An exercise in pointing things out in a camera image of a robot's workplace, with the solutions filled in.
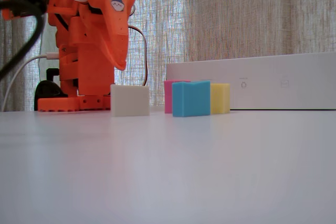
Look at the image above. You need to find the pink foam cuboid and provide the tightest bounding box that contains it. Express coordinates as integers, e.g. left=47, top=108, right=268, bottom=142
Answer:
left=164, top=79, right=192, bottom=114

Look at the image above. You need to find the white rectangular bin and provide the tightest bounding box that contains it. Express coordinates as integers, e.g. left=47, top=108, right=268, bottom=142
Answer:
left=166, top=51, right=336, bottom=111

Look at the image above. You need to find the yellow foam cuboid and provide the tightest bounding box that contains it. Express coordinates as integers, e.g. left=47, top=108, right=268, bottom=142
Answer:
left=209, top=82, right=231, bottom=115

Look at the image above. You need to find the thick blurred black cable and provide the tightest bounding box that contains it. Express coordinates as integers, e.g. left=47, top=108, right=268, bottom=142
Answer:
left=0, top=0, right=49, bottom=80

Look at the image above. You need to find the black table clamp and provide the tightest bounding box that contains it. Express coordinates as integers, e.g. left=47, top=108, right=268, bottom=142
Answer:
left=34, top=68, right=68, bottom=111

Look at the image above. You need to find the white usb cable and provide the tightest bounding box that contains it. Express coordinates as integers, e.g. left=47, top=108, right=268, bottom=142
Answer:
left=1, top=52, right=60, bottom=112

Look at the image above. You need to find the blue foam cuboid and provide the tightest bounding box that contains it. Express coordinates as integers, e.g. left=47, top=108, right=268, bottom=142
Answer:
left=172, top=80, right=212, bottom=118

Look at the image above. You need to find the white foam cuboid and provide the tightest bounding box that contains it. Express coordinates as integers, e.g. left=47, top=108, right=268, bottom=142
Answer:
left=110, top=83, right=151, bottom=118

